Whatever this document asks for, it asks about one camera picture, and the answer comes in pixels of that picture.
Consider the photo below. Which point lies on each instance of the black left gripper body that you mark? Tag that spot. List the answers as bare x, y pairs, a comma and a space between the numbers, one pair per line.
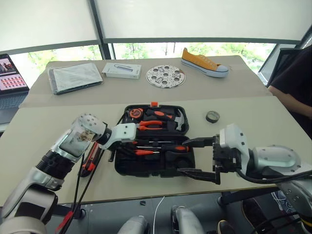
130, 140

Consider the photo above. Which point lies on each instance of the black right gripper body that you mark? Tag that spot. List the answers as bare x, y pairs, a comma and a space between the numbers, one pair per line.
224, 158

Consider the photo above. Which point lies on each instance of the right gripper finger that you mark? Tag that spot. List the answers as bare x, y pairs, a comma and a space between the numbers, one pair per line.
202, 142
207, 176

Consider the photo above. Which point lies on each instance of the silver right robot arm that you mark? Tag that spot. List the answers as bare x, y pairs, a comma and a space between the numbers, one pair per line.
275, 158

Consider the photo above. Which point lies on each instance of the person's bare forearm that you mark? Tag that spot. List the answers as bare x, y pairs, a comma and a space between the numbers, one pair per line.
290, 100

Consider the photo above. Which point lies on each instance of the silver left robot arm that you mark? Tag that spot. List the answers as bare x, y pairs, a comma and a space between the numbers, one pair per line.
36, 175

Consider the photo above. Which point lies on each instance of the black plastic tool case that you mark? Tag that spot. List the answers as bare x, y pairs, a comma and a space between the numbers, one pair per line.
151, 168

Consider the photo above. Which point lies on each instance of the large orange black screwdriver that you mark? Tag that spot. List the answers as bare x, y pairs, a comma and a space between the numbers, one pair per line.
179, 148

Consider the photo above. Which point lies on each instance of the black tape roll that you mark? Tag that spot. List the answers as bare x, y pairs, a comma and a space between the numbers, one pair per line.
212, 117

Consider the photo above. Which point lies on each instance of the orange black tape measure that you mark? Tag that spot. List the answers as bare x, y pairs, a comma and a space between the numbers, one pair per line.
134, 113

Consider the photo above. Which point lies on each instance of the black table leg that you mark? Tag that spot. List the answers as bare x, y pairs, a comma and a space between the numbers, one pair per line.
243, 195

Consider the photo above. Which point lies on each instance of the orange black utility knife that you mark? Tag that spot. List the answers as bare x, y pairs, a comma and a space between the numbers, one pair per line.
90, 161

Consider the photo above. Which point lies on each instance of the grey rounded shape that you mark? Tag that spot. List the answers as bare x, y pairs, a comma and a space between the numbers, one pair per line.
185, 219
134, 226

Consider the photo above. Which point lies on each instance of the black shoe orange trim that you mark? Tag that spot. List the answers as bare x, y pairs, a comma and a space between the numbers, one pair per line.
225, 228

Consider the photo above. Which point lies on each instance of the dark shoe orange trim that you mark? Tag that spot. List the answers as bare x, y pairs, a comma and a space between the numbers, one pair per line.
252, 210

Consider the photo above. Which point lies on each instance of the small black floor object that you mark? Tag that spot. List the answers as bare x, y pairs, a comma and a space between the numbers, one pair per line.
142, 202

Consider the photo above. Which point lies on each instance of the white cardboard box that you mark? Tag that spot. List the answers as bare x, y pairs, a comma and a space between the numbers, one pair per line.
122, 70

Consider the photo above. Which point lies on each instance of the round perforated metal plate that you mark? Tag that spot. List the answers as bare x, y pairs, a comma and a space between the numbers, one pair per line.
165, 76

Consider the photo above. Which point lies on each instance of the orange canvas sneaker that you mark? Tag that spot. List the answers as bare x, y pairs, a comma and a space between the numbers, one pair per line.
202, 62

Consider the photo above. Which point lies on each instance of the clear plastic document bag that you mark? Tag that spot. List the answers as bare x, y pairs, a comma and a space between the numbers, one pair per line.
75, 78

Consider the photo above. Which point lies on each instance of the person in black shirt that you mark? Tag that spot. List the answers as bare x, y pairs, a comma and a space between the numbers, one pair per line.
297, 75

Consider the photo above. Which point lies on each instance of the white roller blind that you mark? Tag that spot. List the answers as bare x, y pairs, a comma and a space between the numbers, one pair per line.
200, 17
46, 22

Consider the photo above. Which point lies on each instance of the open laptop computer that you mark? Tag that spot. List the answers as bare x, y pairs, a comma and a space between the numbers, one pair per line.
11, 80

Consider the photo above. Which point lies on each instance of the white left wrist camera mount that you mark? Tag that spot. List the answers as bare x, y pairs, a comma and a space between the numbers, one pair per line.
122, 132

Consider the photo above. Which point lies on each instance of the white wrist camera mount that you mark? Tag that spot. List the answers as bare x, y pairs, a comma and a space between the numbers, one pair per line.
231, 136
122, 132

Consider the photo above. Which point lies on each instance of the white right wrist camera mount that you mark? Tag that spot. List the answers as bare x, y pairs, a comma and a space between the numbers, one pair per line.
231, 136

